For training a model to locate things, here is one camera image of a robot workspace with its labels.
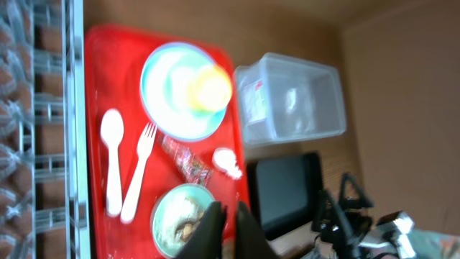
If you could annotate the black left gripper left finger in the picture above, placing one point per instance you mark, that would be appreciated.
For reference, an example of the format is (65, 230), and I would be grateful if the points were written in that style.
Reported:
(206, 241)

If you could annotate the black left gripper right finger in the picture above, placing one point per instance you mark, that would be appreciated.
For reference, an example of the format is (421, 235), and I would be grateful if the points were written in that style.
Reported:
(250, 242)

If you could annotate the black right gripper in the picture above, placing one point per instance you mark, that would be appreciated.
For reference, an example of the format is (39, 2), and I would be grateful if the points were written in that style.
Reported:
(344, 230)

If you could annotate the green bowl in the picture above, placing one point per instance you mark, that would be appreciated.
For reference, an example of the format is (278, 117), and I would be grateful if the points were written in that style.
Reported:
(166, 213)

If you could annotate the white plastic spoon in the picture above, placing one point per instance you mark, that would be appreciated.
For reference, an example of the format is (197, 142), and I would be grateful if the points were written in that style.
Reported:
(112, 132)

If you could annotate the yellow plastic cup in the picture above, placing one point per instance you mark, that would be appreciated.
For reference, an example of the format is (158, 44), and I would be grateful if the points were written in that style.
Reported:
(210, 89)

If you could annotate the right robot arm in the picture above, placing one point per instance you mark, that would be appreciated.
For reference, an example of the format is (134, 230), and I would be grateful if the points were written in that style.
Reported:
(394, 236)

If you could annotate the black waste tray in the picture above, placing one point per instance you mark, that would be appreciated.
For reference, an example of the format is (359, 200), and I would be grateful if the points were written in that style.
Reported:
(284, 192)

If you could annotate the grey dishwasher rack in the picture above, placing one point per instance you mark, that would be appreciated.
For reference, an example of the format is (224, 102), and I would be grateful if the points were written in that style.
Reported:
(44, 177)

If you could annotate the red snack wrapper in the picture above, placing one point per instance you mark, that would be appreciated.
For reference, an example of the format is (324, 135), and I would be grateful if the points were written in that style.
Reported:
(193, 169)

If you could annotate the crumpled white tissue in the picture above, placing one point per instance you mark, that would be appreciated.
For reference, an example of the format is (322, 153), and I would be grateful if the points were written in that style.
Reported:
(225, 160)

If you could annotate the clear plastic bin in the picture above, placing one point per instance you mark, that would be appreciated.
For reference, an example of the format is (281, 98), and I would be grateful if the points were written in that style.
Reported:
(285, 99)

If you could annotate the red plastic tray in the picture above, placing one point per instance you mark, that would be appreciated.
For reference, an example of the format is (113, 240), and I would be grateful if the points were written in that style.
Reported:
(114, 59)

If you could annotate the light blue plate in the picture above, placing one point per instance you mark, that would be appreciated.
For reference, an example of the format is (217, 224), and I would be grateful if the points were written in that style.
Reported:
(164, 92)

